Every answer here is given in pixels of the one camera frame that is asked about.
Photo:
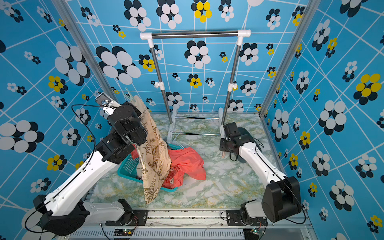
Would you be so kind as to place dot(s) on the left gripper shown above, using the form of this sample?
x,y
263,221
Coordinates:
x,y
137,112

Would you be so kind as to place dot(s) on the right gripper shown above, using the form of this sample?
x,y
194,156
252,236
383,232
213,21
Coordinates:
x,y
222,145

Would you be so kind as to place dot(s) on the mint green wire hanger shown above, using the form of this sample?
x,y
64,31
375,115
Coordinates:
x,y
129,96

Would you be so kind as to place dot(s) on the beige compass print t-shirt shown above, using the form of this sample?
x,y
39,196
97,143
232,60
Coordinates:
x,y
154,158

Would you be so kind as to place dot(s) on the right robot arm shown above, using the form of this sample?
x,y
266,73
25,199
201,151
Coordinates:
x,y
281,198

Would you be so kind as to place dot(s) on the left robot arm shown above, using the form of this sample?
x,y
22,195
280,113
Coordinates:
x,y
64,210

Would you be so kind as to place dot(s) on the dark grey clothespin tray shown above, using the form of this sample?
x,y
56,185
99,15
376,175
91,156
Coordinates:
x,y
243,138

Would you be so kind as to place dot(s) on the red garment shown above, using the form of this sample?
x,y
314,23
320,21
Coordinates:
x,y
184,161

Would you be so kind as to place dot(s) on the teal laundry basket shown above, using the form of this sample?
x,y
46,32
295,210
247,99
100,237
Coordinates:
x,y
129,167

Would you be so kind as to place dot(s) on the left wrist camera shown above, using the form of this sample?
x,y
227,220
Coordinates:
x,y
106,101

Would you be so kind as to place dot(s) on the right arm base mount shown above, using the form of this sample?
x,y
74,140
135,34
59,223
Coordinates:
x,y
239,218

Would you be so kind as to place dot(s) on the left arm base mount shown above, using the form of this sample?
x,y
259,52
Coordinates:
x,y
132,218

